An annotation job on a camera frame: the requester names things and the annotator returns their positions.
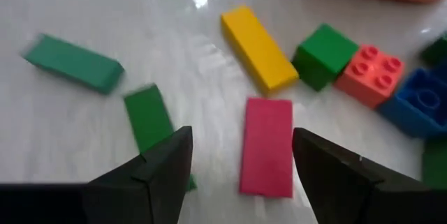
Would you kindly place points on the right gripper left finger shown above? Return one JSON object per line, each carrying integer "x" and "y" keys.
{"x": 104, "y": 203}

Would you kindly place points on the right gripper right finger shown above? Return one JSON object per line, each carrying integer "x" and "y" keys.
{"x": 366, "y": 199}

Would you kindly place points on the long green block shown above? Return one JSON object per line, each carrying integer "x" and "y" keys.
{"x": 73, "y": 63}
{"x": 148, "y": 119}

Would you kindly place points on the blue studded brick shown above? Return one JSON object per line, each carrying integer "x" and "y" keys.
{"x": 415, "y": 105}

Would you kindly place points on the long pink block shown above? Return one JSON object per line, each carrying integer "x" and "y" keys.
{"x": 267, "y": 147}

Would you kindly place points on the green cube block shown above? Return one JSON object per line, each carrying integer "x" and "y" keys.
{"x": 323, "y": 56}

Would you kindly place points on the small green studded brick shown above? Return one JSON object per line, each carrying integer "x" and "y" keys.
{"x": 436, "y": 49}

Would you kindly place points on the long yellow block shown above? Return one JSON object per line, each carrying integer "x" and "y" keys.
{"x": 258, "y": 47}

